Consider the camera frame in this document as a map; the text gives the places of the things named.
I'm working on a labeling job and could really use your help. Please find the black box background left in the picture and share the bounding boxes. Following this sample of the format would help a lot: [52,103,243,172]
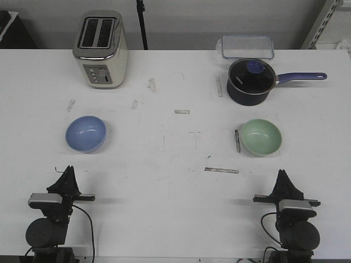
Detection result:
[1,10,37,49]

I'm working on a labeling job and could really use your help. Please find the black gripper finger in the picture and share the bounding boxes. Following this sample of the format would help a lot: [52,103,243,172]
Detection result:
[271,169,283,195]
[47,165,71,192]
[70,166,79,192]
[282,170,303,195]

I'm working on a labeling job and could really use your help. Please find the black tripod pole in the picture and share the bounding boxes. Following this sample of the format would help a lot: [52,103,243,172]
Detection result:
[136,0,149,50]

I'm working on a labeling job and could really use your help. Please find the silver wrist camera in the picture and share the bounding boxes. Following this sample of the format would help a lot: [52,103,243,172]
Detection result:
[28,193,63,210]
[278,199,316,218]

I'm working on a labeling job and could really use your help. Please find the blue bowl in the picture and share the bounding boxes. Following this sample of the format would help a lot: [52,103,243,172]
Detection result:
[65,116,107,153]

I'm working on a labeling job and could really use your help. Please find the grey metal shelf upright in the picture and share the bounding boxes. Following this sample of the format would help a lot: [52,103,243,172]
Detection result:
[301,0,343,49]

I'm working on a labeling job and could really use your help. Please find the glass pot lid blue knob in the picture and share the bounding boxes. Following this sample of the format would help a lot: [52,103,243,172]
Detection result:
[229,59,276,94]

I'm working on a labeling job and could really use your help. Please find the silver two-slot toaster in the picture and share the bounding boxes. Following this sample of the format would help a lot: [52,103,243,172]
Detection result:
[72,10,128,89]

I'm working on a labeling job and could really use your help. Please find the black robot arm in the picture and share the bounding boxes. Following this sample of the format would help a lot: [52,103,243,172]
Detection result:
[25,165,95,262]
[253,169,321,262]

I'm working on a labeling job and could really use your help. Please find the dark blue saucepan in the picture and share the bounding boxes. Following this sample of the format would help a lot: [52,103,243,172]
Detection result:
[227,58,327,106]

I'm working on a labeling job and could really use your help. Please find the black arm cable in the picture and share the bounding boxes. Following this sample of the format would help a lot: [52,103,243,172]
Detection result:
[71,204,95,261]
[260,212,283,261]

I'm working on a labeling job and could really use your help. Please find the green bowl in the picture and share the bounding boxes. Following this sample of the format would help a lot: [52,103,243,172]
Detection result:
[239,119,282,157]

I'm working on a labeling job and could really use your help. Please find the clear plastic container blue rim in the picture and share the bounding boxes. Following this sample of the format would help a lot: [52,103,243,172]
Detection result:
[216,35,275,69]

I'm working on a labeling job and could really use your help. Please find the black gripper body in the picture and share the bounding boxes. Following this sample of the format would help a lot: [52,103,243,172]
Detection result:
[45,186,95,222]
[253,194,320,216]

